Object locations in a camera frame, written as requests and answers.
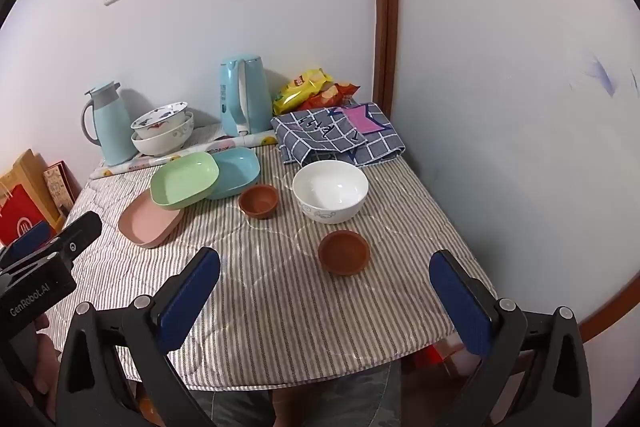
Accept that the large white bowl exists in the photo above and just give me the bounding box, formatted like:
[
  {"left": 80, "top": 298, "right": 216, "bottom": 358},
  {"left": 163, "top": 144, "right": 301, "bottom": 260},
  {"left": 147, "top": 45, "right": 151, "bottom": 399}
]
[{"left": 131, "top": 112, "right": 194, "bottom": 157}]

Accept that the brown wooden door frame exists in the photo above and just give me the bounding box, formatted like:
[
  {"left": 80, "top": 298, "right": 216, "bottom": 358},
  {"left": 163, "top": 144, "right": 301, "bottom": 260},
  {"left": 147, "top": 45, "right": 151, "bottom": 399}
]
[{"left": 372, "top": 0, "right": 399, "bottom": 117}]

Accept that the person's left hand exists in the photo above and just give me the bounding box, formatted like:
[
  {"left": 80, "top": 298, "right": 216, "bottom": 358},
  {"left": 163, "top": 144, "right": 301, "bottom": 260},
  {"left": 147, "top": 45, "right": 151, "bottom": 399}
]
[{"left": 32, "top": 313, "right": 60, "bottom": 421}]

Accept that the pink square plate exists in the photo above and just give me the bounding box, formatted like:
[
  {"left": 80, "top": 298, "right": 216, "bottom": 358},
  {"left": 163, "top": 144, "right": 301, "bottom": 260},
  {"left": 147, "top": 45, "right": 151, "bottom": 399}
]
[{"left": 118, "top": 190, "right": 184, "bottom": 249}]

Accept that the green square plate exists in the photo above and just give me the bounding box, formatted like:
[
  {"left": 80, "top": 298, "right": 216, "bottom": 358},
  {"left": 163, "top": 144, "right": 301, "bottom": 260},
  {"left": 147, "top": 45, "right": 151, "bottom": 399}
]
[{"left": 150, "top": 152, "right": 220, "bottom": 210}]

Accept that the red paper bag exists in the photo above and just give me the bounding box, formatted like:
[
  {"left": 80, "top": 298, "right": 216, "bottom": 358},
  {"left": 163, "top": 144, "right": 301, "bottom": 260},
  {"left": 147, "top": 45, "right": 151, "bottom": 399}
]
[{"left": 0, "top": 184, "right": 49, "bottom": 246}]

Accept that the white ceramic bowl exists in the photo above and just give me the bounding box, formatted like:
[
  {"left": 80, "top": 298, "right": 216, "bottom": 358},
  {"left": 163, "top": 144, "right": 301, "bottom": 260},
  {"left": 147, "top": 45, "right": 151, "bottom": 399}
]
[{"left": 292, "top": 160, "right": 370, "bottom": 225}]

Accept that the light blue electric kettle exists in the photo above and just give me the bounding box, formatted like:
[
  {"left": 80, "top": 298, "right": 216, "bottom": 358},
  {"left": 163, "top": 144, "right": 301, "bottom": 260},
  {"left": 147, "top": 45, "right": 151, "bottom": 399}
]
[{"left": 219, "top": 54, "right": 272, "bottom": 136}]

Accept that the small brown bowl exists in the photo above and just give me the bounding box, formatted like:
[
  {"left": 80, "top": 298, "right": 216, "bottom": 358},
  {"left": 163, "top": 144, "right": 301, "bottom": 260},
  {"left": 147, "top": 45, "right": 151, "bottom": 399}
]
[
  {"left": 239, "top": 184, "right": 279, "bottom": 220},
  {"left": 318, "top": 230, "right": 370, "bottom": 277}
]

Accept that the blue square plate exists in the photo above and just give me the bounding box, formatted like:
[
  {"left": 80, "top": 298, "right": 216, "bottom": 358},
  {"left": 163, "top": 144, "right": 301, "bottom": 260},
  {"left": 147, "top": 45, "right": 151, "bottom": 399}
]
[{"left": 207, "top": 147, "right": 260, "bottom": 200}]

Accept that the red chips bag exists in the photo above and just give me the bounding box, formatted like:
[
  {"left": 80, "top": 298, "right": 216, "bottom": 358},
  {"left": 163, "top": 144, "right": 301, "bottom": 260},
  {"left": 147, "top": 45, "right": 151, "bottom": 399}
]
[{"left": 298, "top": 82, "right": 359, "bottom": 109}]

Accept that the fruit pattern table mat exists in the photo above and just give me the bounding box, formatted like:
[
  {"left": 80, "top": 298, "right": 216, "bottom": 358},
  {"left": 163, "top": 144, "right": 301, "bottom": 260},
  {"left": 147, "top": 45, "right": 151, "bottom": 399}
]
[{"left": 89, "top": 124, "right": 277, "bottom": 180}]

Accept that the brown paper bag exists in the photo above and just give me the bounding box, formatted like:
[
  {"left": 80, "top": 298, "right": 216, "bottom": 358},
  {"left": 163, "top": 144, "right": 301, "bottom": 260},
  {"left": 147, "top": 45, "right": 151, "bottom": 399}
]
[{"left": 1, "top": 148, "right": 66, "bottom": 232}]

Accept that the blue patterned white bowl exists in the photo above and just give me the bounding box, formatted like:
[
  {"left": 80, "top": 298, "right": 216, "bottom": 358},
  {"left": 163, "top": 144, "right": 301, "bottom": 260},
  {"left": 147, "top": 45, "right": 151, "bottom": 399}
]
[{"left": 130, "top": 102, "right": 188, "bottom": 139}]

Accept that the yellow chips bag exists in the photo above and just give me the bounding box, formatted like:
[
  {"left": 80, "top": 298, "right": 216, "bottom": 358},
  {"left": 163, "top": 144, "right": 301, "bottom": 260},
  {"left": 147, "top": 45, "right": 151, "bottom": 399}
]
[{"left": 272, "top": 68, "right": 333, "bottom": 116}]

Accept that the grey checked folded cloth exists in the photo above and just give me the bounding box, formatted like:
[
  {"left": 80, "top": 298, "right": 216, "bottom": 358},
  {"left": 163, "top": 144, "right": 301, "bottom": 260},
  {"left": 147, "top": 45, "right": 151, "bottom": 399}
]
[{"left": 271, "top": 103, "right": 406, "bottom": 168}]

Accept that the light blue thermos jug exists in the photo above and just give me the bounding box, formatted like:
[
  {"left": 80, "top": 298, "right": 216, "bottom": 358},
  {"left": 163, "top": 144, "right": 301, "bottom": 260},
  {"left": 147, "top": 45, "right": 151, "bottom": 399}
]
[{"left": 80, "top": 81, "right": 138, "bottom": 167}]

